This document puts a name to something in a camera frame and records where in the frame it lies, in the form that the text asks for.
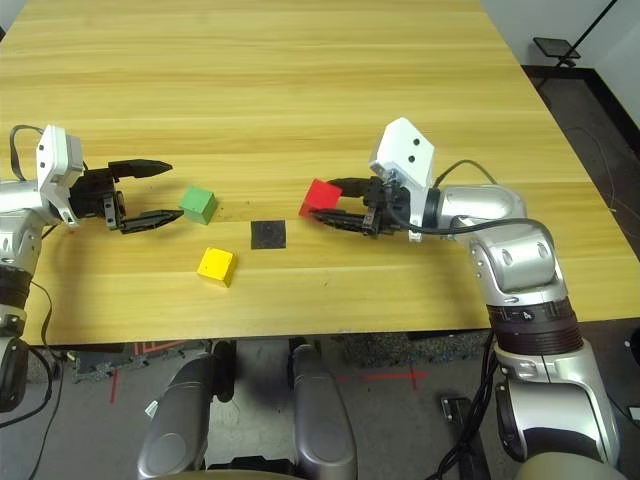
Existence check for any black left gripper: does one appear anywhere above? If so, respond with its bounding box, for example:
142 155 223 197
69 159 186 236

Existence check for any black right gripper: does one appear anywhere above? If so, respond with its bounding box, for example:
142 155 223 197
308 174 416 239

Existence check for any red wooden block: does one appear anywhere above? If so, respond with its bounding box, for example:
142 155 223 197
298 178 344 219

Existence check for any green wooden block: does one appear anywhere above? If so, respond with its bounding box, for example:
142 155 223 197
178 185 218 225

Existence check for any yellow wooden block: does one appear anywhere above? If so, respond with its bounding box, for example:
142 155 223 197
196 247 237 289

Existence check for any black square pad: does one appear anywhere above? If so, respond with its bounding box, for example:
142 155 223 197
250 219 289 250

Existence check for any black mat with red lines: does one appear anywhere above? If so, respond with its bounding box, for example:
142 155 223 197
130 339 187 357

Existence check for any silver robot right leg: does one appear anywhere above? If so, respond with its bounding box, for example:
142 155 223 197
288 339 359 480

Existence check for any silver robot leg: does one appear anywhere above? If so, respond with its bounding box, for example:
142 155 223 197
288 339 359 480
137 342 236 480

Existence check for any silver robot left leg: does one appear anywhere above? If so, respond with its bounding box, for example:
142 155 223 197
137 342 236 480

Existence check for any black metal floor bar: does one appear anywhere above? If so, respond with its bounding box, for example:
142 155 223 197
440 395 491 480

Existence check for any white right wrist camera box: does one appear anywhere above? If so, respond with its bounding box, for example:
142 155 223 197
368 117 436 244

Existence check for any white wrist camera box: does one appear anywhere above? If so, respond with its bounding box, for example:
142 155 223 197
35 124 85 224
368 117 436 244

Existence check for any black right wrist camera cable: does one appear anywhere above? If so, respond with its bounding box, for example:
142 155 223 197
384 159 539 236

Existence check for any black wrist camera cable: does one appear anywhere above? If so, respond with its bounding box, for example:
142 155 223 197
384 159 539 236
8 124 47 182

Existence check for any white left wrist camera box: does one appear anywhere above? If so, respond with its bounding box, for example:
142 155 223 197
35 124 85 224

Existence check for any black left wrist camera cable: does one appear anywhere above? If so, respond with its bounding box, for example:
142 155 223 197
8 124 47 182

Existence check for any thin black hanging cable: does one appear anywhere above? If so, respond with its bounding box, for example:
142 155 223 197
0 279 65 480

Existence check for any black hanging cable bundle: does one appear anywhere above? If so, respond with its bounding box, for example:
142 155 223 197
434 339 501 480

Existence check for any black stand with base plate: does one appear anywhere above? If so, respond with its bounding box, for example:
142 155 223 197
533 0 621 70

